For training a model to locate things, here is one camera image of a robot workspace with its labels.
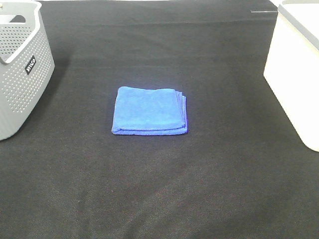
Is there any blue towel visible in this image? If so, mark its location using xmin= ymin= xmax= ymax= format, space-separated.
xmin=112 ymin=87 xmax=188 ymax=135

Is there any black table cloth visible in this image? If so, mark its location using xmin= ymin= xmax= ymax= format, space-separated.
xmin=0 ymin=0 xmax=319 ymax=239

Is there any white plastic storage bin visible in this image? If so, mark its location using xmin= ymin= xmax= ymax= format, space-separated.
xmin=264 ymin=0 xmax=319 ymax=151

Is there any grey perforated plastic basket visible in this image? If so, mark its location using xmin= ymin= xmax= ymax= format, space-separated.
xmin=0 ymin=0 xmax=55 ymax=140

